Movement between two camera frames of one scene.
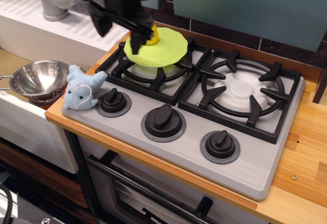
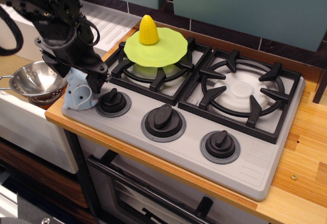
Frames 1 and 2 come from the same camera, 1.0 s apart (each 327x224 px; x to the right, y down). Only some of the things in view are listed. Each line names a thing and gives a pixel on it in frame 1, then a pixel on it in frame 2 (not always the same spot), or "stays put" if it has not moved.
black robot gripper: x=121 y=3 -> x=74 y=45
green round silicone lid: x=171 y=45 stays put
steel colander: x=40 y=82 stays put
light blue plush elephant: x=79 y=90 stays put
